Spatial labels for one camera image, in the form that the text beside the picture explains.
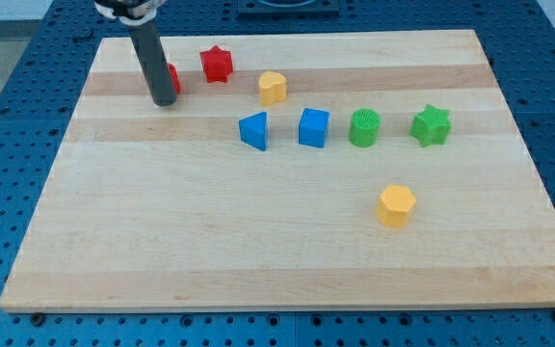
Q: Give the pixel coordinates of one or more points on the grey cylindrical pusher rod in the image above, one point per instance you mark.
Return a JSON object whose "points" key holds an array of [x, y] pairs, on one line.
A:
{"points": [[150, 53]]}

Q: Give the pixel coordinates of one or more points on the blue triangle block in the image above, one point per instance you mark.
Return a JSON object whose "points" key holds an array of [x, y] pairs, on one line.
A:
{"points": [[254, 130]]}

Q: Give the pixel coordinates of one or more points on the green star block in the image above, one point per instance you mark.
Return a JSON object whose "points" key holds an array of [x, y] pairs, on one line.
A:
{"points": [[431, 126]]}

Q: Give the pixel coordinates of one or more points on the wooden board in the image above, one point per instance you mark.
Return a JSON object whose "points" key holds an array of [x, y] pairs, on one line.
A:
{"points": [[150, 209]]}

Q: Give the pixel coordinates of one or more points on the red block behind rod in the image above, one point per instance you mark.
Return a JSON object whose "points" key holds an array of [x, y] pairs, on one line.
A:
{"points": [[174, 78]]}

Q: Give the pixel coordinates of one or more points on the yellow heart block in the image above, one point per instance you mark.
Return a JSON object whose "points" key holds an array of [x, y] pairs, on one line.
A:
{"points": [[272, 88]]}

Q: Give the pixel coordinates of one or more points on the red star block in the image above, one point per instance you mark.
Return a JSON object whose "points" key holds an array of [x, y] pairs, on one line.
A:
{"points": [[216, 64]]}

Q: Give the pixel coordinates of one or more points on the yellow hexagon block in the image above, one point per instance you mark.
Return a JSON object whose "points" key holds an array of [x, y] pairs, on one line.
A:
{"points": [[395, 205]]}

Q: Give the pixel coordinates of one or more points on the green cylinder block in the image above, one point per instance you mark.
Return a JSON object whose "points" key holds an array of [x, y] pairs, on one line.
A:
{"points": [[364, 127]]}

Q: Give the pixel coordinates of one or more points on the blue cube block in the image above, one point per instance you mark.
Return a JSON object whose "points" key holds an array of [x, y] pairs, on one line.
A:
{"points": [[313, 127]]}

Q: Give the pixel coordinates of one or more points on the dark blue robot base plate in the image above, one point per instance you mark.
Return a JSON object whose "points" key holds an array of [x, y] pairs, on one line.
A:
{"points": [[296, 7]]}

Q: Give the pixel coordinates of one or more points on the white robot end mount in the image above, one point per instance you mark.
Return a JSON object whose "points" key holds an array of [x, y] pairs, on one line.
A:
{"points": [[129, 12]]}

